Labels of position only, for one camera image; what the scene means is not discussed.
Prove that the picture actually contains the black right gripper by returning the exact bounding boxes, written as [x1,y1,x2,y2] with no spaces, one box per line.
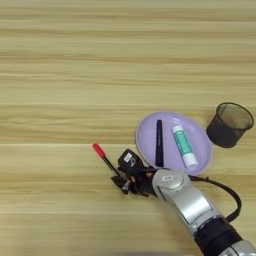
[111,165,158,198]

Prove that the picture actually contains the red capped black marker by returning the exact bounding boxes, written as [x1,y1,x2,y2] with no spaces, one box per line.
[92,143,122,178]

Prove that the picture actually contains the white green glue stick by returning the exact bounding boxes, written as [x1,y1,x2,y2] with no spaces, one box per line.
[171,124,199,169]

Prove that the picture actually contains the black pen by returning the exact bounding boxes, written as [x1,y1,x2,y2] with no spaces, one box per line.
[155,119,165,168]

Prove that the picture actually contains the round purple plate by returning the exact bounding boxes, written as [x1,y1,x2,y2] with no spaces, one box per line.
[135,111,213,177]

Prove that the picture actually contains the black mesh pen cup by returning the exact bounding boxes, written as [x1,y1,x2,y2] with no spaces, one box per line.
[205,101,255,149]

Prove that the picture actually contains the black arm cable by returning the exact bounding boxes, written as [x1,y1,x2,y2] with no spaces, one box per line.
[188,174,242,224]

